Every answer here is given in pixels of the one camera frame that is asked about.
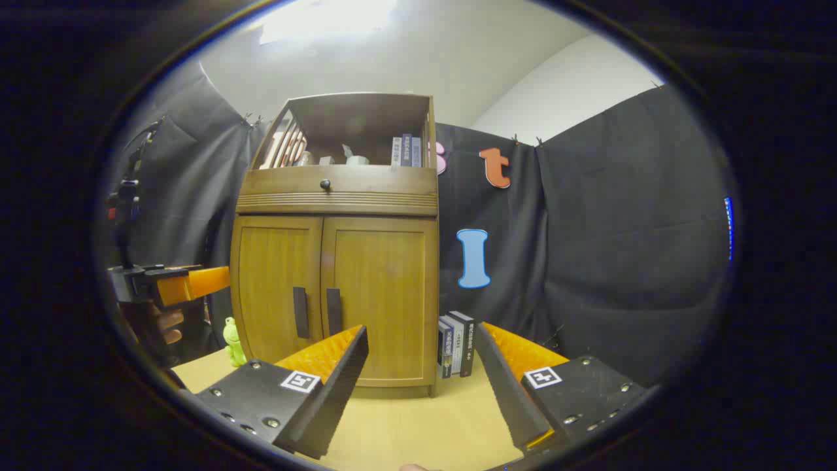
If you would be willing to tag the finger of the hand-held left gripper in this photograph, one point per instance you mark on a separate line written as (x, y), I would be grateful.
(196, 284)

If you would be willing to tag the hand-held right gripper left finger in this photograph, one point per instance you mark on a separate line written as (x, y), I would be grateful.
(333, 399)

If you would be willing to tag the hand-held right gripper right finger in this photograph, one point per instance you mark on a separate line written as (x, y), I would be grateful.
(510, 392)

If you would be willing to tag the wooden double-door shoe cabinet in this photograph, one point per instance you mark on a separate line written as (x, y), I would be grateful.
(366, 111)

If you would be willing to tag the black spine book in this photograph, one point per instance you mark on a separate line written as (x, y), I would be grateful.
(467, 340)

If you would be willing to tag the green frog toy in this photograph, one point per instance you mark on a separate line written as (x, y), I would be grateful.
(233, 343)

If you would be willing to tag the white spine book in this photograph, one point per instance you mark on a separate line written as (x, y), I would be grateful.
(456, 343)

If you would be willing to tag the navy spine book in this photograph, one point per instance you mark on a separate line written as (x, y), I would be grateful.
(444, 353)

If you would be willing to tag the small glass jar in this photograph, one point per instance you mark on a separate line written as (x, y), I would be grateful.
(306, 159)

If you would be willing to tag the black backdrop cloth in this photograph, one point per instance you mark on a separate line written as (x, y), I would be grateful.
(621, 229)

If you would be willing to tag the white cup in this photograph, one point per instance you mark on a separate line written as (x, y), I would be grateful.
(357, 161)

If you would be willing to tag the wooden drawer with black knob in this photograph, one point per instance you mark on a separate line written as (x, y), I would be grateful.
(379, 180)

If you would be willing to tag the small grey book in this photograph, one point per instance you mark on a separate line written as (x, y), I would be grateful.
(396, 152)

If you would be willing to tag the small dark blue book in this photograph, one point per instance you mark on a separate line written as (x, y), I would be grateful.
(407, 150)

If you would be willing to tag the small pale blue book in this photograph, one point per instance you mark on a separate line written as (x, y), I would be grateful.
(416, 152)

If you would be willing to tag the blue lit screen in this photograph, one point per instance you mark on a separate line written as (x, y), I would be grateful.
(728, 229)

